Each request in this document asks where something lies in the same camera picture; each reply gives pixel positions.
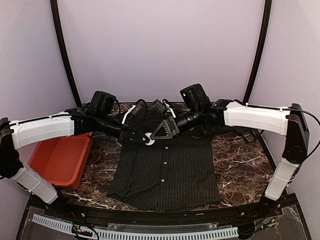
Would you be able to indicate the black brooch stand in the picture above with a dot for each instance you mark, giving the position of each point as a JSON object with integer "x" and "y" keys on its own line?
{"x": 250, "y": 136}

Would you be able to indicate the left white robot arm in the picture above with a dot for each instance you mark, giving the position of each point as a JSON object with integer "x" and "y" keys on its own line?
{"x": 18, "y": 134}

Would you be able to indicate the black front rail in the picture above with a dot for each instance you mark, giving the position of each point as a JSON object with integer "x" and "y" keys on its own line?
{"x": 237, "y": 215}

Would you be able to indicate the black frame post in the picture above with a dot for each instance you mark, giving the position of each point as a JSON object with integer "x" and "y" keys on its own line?
{"x": 63, "y": 51}
{"x": 259, "y": 50}

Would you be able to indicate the black pinstriped shirt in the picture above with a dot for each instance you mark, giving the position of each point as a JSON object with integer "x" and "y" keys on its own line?
{"x": 168, "y": 176}

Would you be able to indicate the right black frame post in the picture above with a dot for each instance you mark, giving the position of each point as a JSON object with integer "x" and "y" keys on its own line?
{"x": 259, "y": 50}

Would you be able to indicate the left black frame post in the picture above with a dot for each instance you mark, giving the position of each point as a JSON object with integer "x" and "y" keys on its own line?
{"x": 63, "y": 51}

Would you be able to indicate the white slotted cable duct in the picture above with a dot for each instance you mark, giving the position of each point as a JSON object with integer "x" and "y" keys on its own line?
{"x": 138, "y": 232}

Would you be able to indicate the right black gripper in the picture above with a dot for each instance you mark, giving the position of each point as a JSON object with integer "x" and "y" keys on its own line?
{"x": 172, "y": 129}

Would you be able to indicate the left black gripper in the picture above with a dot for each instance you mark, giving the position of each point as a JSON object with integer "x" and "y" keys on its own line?
{"x": 124, "y": 135}

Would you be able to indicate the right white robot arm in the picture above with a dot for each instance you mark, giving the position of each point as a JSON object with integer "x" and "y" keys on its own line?
{"x": 287, "y": 121}

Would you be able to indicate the orange plastic bin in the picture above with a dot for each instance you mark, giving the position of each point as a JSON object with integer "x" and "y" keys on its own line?
{"x": 61, "y": 161}

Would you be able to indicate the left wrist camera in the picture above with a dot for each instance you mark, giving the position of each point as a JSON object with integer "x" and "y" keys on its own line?
{"x": 103, "y": 101}

